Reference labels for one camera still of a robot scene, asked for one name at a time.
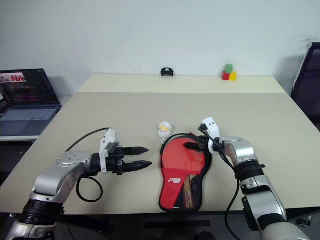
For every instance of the black and red paddle case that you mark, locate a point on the black and red paddle case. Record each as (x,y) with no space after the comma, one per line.
(170,192)

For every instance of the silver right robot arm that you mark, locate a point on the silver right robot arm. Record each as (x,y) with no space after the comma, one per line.
(242,150)

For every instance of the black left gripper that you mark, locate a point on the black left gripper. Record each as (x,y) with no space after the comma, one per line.
(115,162)

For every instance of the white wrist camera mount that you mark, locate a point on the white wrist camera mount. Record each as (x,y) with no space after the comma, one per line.
(211,126)
(110,140)

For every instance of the green cube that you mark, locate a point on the green cube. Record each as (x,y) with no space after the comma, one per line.
(228,68)

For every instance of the yellow cube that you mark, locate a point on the yellow cube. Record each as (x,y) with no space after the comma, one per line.
(233,76)

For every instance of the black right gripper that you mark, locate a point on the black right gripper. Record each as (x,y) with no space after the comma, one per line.
(202,145)

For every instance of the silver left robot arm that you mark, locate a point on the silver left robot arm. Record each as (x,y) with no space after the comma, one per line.
(50,180)

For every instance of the black office chair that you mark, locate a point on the black office chair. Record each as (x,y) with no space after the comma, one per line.
(310,87)

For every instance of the open grey laptop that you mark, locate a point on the open grey laptop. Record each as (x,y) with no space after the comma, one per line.
(27,115)

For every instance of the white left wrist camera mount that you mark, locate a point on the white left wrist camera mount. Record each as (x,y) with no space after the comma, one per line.
(110,140)

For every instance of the black caster wheel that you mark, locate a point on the black caster wheel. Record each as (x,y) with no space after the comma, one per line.
(304,221)

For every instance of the small black clamp object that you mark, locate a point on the small black clamp object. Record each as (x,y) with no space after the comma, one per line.
(167,72)

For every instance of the white chick zipper charm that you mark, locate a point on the white chick zipper charm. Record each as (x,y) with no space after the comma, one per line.
(163,130)

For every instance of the red cube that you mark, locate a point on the red cube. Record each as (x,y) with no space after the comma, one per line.
(225,75)

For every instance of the red table tennis paddle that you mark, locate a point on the red table tennis paddle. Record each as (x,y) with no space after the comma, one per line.
(180,160)

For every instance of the black table frame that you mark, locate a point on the black table frame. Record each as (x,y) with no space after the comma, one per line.
(103,223)

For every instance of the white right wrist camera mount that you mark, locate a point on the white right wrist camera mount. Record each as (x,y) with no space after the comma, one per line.
(211,126)

